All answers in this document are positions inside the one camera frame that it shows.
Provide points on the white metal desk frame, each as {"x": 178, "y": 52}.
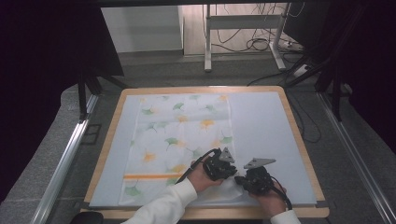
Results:
{"x": 243, "y": 22}

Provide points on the dark curtain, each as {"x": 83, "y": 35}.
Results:
{"x": 373, "y": 62}
{"x": 37, "y": 77}

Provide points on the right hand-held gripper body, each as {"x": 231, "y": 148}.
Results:
{"x": 258, "y": 180}

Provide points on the black rounded object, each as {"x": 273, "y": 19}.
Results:
{"x": 87, "y": 218}

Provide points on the aluminium floor rail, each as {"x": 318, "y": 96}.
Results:
{"x": 355, "y": 155}
{"x": 63, "y": 161}

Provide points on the person's right hand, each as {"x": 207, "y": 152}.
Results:
{"x": 271, "y": 202}

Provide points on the black floor grille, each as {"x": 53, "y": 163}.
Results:
{"x": 91, "y": 133}

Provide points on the black metal stand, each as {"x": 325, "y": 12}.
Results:
{"x": 336, "y": 90}
{"x": 82, "y": 96}

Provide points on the white power strip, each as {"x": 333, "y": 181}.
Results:
{"x": 291, "y": 45}
{"x": 301, "y": 70}

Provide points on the person's left hand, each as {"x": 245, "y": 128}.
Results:
{"x": 202, "y": 179}

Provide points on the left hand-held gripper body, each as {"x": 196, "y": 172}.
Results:
{"x": 216, "y": 166}

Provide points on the white leaf-print cloth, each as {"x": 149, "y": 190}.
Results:
{"x": 180, "y": 137}

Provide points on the white cabinet panel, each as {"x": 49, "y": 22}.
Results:
{"x": 141, "y": 29}

